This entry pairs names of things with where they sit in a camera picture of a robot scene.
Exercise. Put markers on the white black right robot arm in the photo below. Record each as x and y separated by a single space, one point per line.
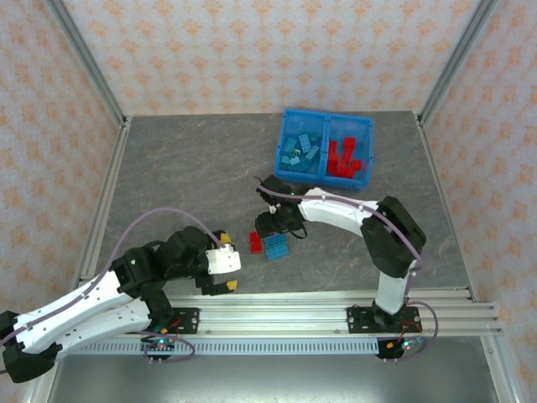
386 252

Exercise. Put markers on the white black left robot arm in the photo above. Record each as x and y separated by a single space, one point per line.
105 315

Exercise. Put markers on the small green circuit board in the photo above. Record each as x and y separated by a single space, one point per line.
405 345
161 345

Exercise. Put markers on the blue plastic bin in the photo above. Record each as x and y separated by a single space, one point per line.
348 126
293 126

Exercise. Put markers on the grey metal panel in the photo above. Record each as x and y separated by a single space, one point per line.
272 382

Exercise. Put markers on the wide aluminium base rail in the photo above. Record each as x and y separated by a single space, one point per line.
272 319

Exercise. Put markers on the aluminium side rail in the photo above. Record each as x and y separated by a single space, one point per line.
436 176
109 176

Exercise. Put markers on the aluminium frame post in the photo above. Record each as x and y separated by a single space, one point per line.
90 63
454 63

